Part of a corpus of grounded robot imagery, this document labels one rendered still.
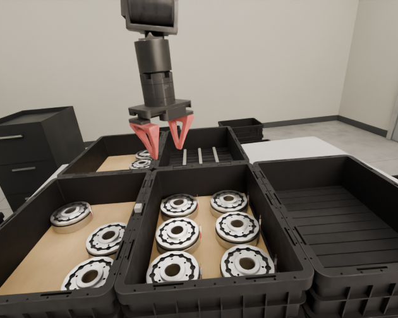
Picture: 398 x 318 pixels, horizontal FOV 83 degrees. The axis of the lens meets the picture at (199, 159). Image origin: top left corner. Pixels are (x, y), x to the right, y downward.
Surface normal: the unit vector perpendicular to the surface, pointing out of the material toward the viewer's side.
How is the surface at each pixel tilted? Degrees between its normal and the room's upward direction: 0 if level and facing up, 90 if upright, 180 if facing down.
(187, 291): 90
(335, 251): 0
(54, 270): 0
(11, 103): 90
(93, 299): 90
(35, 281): 0
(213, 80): 90
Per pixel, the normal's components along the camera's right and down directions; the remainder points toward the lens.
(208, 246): -0.07, -0.91
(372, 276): 0.04, 0.40
